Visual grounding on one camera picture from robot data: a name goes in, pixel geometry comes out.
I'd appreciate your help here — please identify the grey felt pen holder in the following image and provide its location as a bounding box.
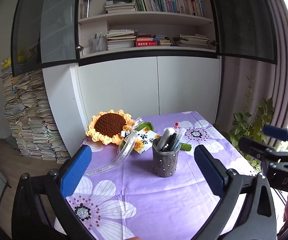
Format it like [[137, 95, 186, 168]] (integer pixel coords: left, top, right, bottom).
[[152, 138, 180, 178]]

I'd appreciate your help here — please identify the black marker pen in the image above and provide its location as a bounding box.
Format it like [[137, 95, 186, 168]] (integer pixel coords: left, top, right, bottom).
[[162, 132, 177, 152]]

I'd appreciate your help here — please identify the red gel pen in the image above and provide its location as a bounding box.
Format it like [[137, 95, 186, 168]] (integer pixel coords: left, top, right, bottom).
[[174, 122, 179, 130]]

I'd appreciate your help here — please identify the blue pen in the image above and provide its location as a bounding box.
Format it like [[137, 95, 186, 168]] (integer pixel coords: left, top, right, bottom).
[[171, 128, 187, 151]]

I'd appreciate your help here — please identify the green potted plant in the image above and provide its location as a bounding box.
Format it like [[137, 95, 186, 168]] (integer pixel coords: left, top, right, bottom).
[[215, 75, 275, 172]]

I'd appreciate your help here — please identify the crochet sunflower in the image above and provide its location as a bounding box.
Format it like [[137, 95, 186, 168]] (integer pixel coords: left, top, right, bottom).
[[85, 109, 154, 146]]

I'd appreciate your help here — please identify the sunflower gift card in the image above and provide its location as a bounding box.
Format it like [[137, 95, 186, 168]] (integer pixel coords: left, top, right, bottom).
[[133, 127, 160, 154]]

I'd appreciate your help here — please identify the pile of stacked books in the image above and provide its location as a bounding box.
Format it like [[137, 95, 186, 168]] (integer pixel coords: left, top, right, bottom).
[[1, 66, 71, 164]]

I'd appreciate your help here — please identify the purple floral tablecloth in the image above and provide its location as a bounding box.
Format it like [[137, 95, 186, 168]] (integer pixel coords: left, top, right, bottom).
[[66, 111, 256, 239]]

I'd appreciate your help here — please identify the right dark cabinet door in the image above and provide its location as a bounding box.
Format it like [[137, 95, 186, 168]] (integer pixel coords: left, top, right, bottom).
[[210, 0, 277, 64]]

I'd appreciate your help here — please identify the clear pen cup on shelf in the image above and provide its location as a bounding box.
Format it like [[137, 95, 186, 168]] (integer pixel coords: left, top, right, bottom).
[[91, 33, 107, 53]]

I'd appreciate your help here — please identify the yellow plush toy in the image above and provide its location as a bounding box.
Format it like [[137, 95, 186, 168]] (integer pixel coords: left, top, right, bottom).
[[1, 49, 38, 68]]

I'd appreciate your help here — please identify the red book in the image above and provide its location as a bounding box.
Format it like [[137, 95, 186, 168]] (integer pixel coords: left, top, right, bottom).
[[135, 41, 157, 47]]

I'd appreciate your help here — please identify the white bookshelf cabinet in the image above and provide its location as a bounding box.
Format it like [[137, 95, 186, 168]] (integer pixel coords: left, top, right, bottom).
[[43, 0, 221, 155]]

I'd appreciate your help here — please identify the left glass cabinet door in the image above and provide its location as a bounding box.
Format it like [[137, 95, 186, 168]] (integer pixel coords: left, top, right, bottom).
[[11, 0, 79, 76]]

